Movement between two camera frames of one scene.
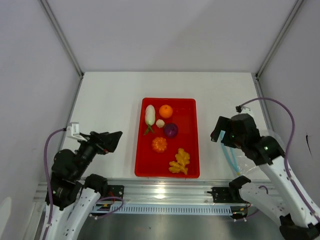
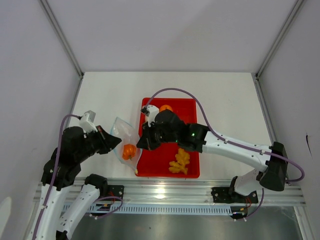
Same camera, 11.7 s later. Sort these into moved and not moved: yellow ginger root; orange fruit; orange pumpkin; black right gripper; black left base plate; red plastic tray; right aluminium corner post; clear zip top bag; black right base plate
Moved: clear zip top bag; black right gripper; orange pumpkin
Not moved: red plastic tray; yellow ginger root; black right base plate; right aluminium corner post; black left base plate; orange fruit
